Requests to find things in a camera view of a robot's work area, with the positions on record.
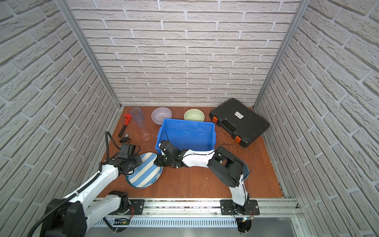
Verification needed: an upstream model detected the blue white striped plate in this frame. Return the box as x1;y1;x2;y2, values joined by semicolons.
126;153;163;178

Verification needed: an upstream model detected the green rimmed white plate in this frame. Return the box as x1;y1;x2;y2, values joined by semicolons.
126;173;161;189

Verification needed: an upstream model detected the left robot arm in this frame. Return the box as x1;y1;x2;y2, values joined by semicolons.
28;144;142;237

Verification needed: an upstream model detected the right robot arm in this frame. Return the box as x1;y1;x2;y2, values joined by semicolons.
154;140;252;215

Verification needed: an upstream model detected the blue plastic bin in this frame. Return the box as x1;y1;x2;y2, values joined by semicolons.
155;118;216;153

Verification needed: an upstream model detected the red pipe wrench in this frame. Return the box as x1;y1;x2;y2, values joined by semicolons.
118;113;132;138

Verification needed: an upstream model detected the lavender bowl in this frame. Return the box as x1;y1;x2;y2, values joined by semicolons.
151;107;172;125

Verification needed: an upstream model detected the light green bowl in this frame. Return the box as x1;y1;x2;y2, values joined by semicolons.
184;109;205;121

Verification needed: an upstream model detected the grey blue bowl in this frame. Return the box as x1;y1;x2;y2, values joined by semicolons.
243;163;250;181

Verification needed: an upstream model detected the black tool case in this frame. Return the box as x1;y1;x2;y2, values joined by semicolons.
209;98;270;148

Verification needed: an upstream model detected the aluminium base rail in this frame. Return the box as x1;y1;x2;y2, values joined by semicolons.
84;196;305;232

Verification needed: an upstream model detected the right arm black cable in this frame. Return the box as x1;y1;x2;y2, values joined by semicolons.
159;130;255;226

